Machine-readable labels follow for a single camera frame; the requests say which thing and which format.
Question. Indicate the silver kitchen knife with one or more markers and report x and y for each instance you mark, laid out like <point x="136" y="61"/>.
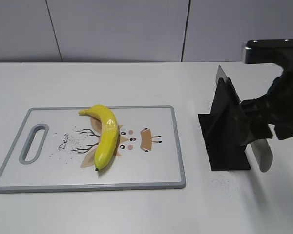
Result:
<point x="260" y="147"/>

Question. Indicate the grey rimmed deer cutting board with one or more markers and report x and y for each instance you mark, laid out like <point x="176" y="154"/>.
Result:
<point x="54" y="148"/>

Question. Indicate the yellow plastic banana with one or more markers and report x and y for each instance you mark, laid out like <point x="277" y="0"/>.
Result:
<point x="109" y="134"/>

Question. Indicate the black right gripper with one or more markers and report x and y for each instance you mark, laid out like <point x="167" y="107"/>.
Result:
<point x="280" y="96"/>

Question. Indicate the black knife stand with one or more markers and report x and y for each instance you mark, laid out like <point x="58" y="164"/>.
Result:
<point x="219" y="129"/>

